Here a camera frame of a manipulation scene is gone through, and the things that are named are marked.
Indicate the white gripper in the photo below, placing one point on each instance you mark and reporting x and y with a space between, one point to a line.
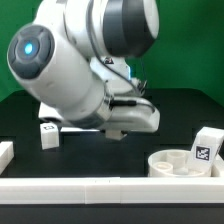
132 114

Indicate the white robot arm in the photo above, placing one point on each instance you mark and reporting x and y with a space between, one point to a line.
51 58

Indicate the white tag sheet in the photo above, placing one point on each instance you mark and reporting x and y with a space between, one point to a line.
75 129

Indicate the white U-shaped obstacle wall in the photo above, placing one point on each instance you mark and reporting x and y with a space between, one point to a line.
105 190

